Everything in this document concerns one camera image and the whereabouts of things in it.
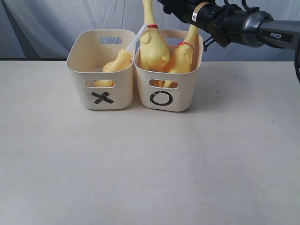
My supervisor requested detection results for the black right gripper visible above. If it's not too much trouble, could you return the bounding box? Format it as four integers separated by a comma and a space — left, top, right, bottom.
158, 0, 199, 24

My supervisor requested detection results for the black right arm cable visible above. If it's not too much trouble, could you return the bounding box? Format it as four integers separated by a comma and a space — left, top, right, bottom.
202, 0, 300, 85

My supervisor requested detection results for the yellow rubber chicken beak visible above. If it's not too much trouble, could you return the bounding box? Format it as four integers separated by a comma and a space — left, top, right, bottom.
164, 25, 198, 74

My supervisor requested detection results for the blue-grey backdrop curtain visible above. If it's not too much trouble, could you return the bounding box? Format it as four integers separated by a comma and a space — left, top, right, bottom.
0, 0, 300, 61

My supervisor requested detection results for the cream bin marked O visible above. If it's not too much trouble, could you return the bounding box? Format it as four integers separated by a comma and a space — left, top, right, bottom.
134, 34, 203, 112

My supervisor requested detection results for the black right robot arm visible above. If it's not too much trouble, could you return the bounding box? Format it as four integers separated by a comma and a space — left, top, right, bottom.
160, 0, 300, 51

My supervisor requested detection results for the headless yellow rubber chicken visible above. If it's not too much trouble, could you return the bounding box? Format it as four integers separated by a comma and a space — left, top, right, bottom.
94, 60, 132, 88

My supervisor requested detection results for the cream bin marked X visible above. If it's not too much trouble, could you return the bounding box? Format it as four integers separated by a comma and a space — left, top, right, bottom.
66, 29, 135, 110

